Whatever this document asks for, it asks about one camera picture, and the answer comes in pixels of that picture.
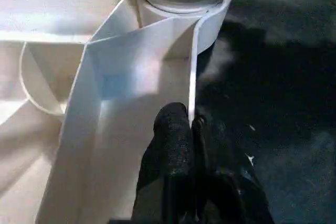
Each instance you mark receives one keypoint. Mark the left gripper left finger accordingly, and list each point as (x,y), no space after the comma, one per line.
(168,171)

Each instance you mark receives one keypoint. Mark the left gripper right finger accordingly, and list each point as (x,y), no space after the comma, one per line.
(226,187)

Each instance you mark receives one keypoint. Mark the white plastic table top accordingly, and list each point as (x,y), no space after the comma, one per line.
(63,103)

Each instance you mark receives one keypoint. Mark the black work mat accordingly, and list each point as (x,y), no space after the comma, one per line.
(278,103)

